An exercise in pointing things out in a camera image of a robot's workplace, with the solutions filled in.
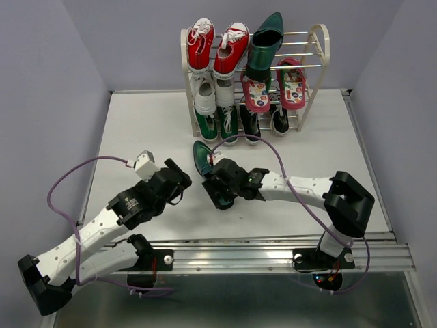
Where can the red sneaker right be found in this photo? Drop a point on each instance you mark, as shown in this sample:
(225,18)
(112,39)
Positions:
(231,49)

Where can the white sneaker right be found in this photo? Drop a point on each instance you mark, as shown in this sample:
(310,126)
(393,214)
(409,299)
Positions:
(224,92)

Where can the cream metal shoe shelf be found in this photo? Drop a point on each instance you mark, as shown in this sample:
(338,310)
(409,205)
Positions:
(303,46)

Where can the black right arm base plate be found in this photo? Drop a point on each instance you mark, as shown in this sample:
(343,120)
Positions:
(313,260)

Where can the green sneaker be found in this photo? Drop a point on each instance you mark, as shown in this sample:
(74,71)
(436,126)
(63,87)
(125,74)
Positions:
(207,127)
(229,124)

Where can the red sneaker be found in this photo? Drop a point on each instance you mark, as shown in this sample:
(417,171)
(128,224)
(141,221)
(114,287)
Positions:
(231,49)
(200,37)

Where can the white sneaker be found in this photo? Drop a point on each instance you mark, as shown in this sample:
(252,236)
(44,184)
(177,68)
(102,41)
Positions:
(202,88)
(224,92)

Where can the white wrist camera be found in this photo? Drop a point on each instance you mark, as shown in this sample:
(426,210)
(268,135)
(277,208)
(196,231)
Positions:
(145,166)
(215,157)

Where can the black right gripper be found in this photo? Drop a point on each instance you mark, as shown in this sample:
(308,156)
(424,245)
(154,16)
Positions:
(212,184)

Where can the red sneaker left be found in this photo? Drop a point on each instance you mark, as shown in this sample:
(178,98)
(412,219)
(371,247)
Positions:
(200,37)

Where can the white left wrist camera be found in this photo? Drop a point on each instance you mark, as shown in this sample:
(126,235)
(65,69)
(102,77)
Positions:
(145,166)

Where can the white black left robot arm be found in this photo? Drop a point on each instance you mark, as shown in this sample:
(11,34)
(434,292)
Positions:
(51,277)

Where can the green loafer front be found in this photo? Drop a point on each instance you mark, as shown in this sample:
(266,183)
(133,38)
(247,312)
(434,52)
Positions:
(264,44)

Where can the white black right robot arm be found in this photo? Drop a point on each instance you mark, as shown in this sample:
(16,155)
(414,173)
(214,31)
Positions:
(347,203)

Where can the pink letter sandal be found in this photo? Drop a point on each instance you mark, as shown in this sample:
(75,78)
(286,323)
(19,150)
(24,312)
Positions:
(292,86)
(256,92)

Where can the green sneaker left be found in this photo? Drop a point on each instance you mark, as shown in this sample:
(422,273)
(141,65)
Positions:
(207,127)

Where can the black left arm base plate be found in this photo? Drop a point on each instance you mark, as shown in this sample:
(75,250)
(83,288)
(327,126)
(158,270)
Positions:
(159,260)

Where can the green sneaker right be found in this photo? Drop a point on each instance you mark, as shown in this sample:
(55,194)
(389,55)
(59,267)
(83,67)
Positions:
(229,124)

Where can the black canvas sneaker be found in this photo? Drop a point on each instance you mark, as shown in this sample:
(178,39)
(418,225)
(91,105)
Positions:
(250,124)
(279,122)

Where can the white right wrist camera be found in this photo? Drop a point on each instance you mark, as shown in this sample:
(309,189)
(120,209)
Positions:
(215,157)

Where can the white sneaker left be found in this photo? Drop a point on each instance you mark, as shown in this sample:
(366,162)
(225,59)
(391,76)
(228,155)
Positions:
(202,88)

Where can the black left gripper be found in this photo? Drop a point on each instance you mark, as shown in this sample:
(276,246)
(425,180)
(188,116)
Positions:
(185,183)

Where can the green loafer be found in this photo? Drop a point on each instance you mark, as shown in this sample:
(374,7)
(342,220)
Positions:
(264,44)
(201,157)

